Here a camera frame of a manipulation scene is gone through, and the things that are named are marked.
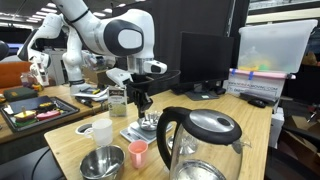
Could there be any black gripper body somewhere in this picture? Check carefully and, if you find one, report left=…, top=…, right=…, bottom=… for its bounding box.
left=125, top=79, right=154, bottom=101

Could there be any white digital kitchen scale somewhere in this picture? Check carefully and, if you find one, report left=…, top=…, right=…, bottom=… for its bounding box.
left=119, top=120, right=174, bottom=145

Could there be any small steel bowl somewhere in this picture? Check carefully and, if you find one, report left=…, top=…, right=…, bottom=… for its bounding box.
left=137, top=111, right=163, bottom=132

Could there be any glass jar with label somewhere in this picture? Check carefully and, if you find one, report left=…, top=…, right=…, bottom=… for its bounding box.
left=107, top=85, right=129, bottom=118

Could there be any stack of papers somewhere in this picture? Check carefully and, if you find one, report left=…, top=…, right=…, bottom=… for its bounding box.
left=74, top=85, right=111, bottom=102

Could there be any brown cardboard box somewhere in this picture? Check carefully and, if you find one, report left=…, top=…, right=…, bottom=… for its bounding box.
left=82, top=66, right=116, bottom=86

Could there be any white mug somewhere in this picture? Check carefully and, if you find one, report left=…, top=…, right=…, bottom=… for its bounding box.
left=83, top=118, right=114, bottom=147

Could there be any pink plastic cup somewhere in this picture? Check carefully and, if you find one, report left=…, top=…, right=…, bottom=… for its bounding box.
left=127, top=139, right=149, bottom=169

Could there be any black marker pen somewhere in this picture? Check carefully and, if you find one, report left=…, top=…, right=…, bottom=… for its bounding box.
left=74, top=96, right=94, bottom=108

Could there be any large steel bowl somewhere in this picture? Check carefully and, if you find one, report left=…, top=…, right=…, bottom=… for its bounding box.
left=79, top=144, right=126, bottom=180

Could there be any black tray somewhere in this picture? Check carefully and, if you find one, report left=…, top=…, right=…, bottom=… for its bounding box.
left=0, top=95, right=81, bottom=133

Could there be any black computer monitor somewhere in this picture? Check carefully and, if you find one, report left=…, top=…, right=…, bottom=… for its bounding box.
left=171, top=31, right=235, bottom=102

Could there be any pink toy food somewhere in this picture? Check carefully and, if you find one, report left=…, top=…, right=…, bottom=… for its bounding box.
left=35, top=109, right=62, bottom=121

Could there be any dark toy food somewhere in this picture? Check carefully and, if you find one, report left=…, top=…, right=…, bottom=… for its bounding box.
left=37, top=101, right=57, bottom=113

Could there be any black computer mouse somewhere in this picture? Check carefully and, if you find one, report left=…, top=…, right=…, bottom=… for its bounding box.
left=248, top=98, right=267, bottom=109

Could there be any white printed cardboard box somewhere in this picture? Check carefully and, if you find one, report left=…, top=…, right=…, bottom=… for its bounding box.
left=226, top=75, right=287, bottom=101

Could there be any dark blue notebook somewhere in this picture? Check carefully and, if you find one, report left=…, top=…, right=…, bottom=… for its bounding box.
left=12, top=95, right=53, bottom=114

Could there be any black keyboard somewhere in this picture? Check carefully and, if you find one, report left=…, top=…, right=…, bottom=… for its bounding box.
left=239, top=91, right=279, bottom=105

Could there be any snack bag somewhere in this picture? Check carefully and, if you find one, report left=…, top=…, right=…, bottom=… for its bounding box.
left=20, top=71, right=44, bottom=92

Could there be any yellow toy sandwich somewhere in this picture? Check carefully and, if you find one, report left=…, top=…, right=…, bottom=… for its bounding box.
left=13, top=106, right=37, bottom=123

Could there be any dark green case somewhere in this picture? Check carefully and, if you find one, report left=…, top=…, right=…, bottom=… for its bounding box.
left=3, top=86, right=39, bottom=103

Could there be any pink bin lid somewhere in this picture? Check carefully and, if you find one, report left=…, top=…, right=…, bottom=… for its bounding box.
left=229, top=68, right=297, bottom=80

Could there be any orange chair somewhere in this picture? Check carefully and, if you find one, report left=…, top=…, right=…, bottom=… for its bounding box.
left=0, top=60, right=32, bottom=89

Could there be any small white box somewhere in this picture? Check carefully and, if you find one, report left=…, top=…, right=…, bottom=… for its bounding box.
left=269, top=106, right=285, bottom=149

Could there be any clear plastic storage bin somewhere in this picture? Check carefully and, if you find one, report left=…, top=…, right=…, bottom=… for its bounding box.
left=237, top=18, right=319, bottom=74

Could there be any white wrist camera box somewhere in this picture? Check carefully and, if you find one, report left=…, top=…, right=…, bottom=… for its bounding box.
left=105, top=68, right=134, bottom=88

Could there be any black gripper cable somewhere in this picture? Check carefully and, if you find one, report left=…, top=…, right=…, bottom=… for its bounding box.
left=131, top=69, right=182, bottom=85

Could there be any table cable grommet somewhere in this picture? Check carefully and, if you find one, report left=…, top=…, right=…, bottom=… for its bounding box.
left=75, top=122, right=94, bottom=136

